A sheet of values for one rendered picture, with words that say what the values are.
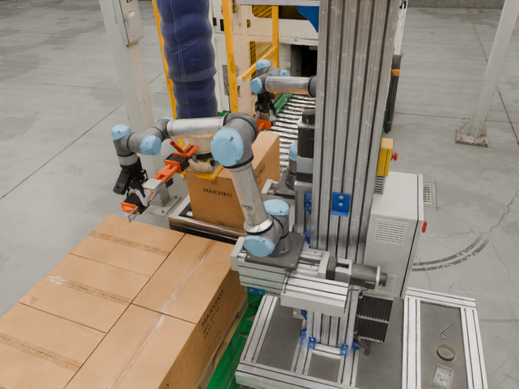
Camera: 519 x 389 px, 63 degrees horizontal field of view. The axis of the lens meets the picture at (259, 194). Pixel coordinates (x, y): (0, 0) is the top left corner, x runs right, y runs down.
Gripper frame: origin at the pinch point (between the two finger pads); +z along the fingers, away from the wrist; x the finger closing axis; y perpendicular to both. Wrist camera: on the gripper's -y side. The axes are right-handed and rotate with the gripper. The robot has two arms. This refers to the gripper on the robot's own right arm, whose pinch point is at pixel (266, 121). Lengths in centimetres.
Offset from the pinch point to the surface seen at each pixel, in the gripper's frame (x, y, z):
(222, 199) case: -22, 22, 45
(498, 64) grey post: 140, -253, 40
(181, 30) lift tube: -22, 41, -60
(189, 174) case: -42, 22, 31
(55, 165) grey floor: -270, -68, 124
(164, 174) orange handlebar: -25, 68, -2
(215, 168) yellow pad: -13.5, 39.6, 10.3
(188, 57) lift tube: -20, 40, -48
